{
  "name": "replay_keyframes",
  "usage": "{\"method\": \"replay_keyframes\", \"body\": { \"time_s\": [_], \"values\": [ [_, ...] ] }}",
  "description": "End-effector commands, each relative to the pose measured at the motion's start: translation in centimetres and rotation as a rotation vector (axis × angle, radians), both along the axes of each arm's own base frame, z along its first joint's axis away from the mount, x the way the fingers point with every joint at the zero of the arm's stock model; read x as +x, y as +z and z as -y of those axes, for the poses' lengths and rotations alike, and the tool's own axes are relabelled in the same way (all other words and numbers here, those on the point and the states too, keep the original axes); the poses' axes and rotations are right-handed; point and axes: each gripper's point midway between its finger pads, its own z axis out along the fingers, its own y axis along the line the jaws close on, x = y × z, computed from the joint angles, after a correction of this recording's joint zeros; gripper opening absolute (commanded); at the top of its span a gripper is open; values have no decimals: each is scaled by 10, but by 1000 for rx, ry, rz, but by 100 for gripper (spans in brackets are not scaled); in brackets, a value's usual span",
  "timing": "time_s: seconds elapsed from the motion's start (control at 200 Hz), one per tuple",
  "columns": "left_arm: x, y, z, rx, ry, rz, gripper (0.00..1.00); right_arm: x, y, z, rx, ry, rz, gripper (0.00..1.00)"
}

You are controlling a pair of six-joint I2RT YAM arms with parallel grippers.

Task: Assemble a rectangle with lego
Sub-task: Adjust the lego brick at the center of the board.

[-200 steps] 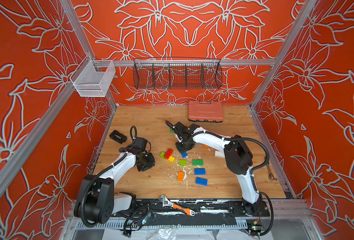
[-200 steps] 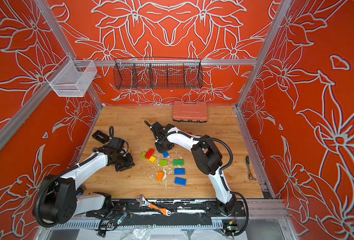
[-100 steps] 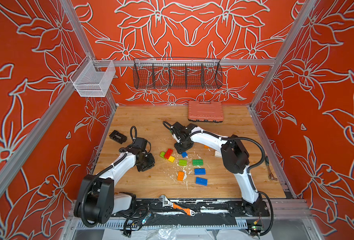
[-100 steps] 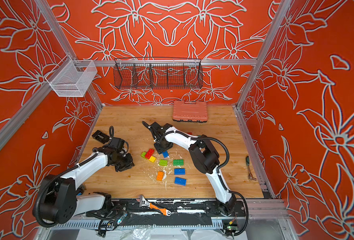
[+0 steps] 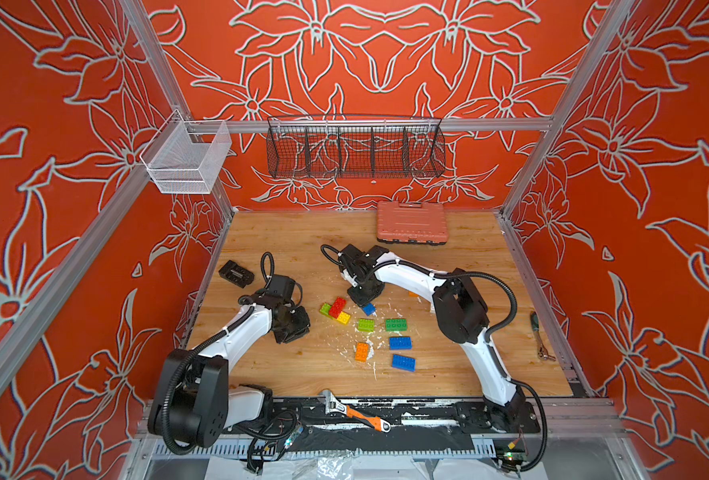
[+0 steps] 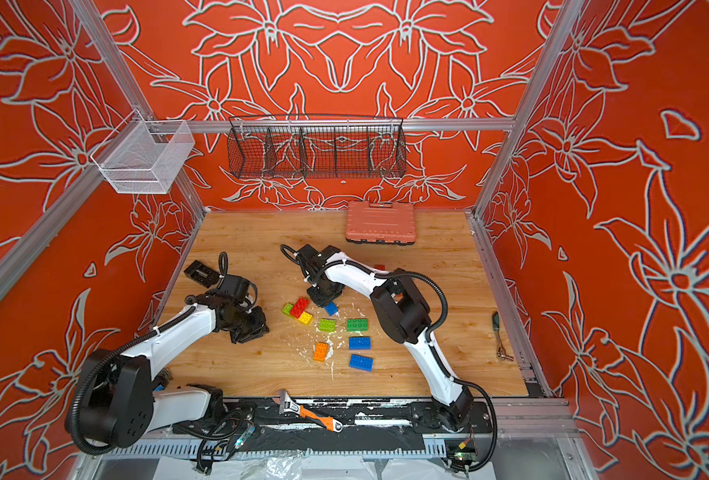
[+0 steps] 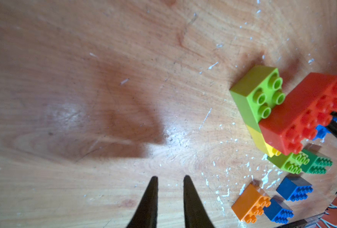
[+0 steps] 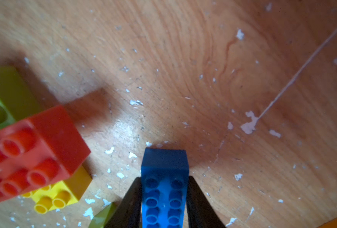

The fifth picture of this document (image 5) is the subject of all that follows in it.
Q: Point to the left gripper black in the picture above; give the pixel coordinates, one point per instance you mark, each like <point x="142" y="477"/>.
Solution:
<point x="302" y="326"/>

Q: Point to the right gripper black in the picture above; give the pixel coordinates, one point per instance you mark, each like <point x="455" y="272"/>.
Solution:
<point x="362" y="298"/>

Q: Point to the blue lego brick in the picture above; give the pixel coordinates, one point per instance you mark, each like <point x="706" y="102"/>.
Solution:
<point x="369" y="309"/>
<point x="404" y="363"/>
<point x="400" y="343"/>

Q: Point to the red lego brick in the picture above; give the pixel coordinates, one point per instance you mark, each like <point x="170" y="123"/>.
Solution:
<point x="337" y="307"/>

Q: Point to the yellow lego brick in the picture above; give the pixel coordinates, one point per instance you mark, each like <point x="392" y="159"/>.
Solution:
<point x="343" y="318"/>

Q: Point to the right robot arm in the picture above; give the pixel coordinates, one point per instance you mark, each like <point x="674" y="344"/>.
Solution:
<point x="463" y="317"/>

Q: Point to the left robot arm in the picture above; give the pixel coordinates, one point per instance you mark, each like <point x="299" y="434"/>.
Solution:
<point x="194" y="401"/>

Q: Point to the lime lego brick centre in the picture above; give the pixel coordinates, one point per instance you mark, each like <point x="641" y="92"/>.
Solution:
<point x="366" y="325"/>

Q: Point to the green lego brick centre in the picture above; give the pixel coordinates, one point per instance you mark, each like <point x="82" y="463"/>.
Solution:
<point x="396" y="325"/>

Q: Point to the orange lego brick front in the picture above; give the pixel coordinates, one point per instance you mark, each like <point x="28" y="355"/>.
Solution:
<point x="363" y="352"/>

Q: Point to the blue lego brick front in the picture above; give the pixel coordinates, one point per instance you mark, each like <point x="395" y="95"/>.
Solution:
<point x="404" y="363"/>

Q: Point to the small black box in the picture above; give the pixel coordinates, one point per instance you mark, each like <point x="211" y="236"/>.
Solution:
<point x="234" y="273"/>

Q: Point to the red plastic tool case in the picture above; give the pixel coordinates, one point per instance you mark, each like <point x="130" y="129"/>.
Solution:
<point x="412" y="223"/>

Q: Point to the clear plastic bin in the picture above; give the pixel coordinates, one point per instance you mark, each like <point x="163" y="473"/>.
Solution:
<point x="186" y="157"/>

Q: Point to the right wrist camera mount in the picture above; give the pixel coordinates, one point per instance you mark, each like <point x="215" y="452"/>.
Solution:
<point x="348" y="277"/>

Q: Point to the orange handled adjustable wrench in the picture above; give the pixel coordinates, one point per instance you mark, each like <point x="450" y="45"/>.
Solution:
<point x="333" y="405"/>

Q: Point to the black wire basket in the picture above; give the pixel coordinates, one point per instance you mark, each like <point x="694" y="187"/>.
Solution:
<point x="355" y="146"/>

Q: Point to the green handled pliers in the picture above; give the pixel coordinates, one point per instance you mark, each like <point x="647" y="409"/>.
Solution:
<point x="542" y="350"/>

